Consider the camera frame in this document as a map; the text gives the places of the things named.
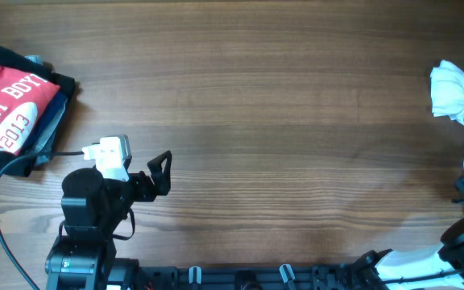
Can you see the red printed folded t-shirt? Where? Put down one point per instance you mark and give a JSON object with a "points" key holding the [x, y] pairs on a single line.
{"points": [[24, 97]]}

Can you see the black folded garment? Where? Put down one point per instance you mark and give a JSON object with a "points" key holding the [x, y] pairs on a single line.
{"points": [[67, 86]]}

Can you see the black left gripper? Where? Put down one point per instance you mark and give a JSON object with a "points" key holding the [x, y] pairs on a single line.
{"points": [[144, 184]]}

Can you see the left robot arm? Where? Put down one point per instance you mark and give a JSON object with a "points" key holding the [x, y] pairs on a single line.
{"points": [[94, 206]]}

